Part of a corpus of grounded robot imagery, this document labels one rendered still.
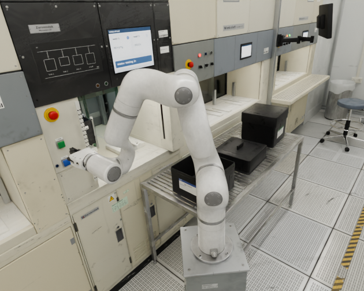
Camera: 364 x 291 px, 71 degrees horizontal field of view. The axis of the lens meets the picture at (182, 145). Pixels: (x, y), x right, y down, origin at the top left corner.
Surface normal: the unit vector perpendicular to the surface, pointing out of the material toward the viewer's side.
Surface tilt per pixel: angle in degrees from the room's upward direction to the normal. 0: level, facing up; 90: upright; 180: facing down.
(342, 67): 90
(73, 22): 90
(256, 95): 90
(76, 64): 90
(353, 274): 0
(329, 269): 0
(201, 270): 0
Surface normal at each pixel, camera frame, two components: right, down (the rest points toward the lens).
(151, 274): -0.06, -0.90
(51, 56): 0.75, 0.25
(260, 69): -0.66, 0.36
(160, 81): -0.64, -0.09
